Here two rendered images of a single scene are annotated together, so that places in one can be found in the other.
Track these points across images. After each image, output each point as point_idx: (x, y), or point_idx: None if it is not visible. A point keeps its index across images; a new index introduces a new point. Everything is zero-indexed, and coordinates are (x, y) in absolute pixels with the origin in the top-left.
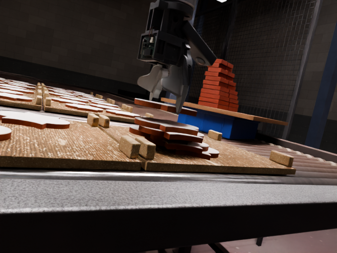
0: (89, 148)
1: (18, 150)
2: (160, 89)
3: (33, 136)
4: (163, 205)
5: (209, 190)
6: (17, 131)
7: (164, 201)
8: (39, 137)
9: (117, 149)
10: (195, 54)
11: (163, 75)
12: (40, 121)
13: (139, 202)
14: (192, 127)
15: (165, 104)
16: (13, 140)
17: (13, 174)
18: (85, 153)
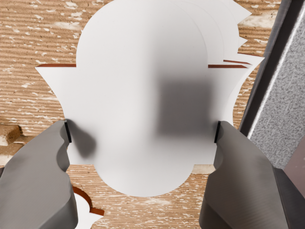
0: (181, 186)
1: (192, 226)
2: (65, 149)
3: (143, 217)
4: (292, 153)
5: (297, 87)
6: (125, 225)
7: (287, 150)
8: (144, 214)
9: None
10: None
11: (76, 215)
12: (88, 217)
13: (279, 167)
14: (213, 48)
15: (132, 121)
16: (162, 228)
17: None
18: (200, 193)
